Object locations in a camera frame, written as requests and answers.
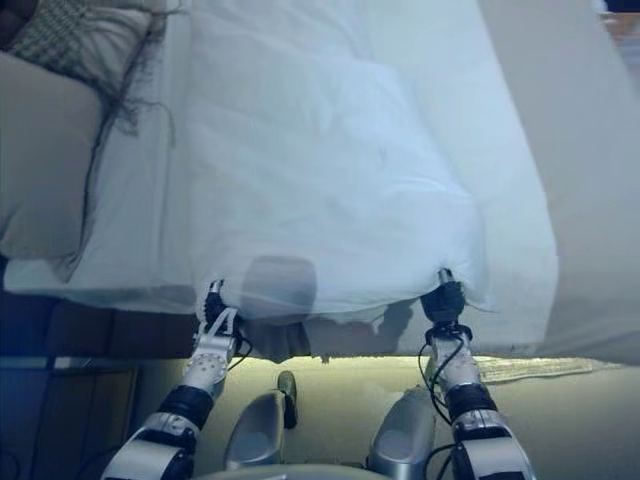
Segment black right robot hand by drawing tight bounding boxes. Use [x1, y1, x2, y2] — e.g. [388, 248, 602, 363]
[419, 268, 466, 324]

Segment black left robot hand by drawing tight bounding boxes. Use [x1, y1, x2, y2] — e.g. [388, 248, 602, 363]
[203, 279, 227, 324]

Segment white duvet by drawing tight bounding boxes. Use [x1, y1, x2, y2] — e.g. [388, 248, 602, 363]
[182, 0, 559, 326]

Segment white fitted bed sheet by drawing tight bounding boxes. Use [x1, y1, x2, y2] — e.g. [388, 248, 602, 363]
[2, 24, 201, 301]

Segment beige bed runner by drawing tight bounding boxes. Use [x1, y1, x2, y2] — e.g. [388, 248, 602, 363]
[474, 0, 640, 366]

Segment white printed floor sheet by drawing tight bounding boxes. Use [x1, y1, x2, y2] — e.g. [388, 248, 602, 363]
[469, 355, 621, 385]

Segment silver right robot leg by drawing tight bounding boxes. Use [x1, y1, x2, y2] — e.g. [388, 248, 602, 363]
[369, 387, 441, 474]

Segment wooden nightstand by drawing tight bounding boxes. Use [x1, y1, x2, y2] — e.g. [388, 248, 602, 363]
[0, 354, 139, 480]

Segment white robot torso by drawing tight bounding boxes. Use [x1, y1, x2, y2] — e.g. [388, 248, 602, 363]
[194, 467, 401, 480]

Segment large beige pillow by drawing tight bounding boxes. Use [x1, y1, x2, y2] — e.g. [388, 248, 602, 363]
[0, 49, 109, 261]

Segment patterned fringed cushion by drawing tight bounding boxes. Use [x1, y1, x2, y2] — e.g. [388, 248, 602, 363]
[9, 0, 176, 136]

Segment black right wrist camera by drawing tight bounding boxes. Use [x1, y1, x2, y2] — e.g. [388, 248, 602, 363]
[427, 323, 474, 342]

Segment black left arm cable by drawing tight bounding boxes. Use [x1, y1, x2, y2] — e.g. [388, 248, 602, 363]
[227, 334, 254, 361]

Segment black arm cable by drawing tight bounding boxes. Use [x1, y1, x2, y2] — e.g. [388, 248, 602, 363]
[227, 334, 254, 361]
[417, 332, 466, 416]

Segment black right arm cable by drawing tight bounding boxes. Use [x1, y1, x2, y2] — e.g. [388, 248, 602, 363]
[417, 332, 466, 416]

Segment brown upholstered bed frame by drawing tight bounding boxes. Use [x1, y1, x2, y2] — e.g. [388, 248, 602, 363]
[0, 254, 311, 361]

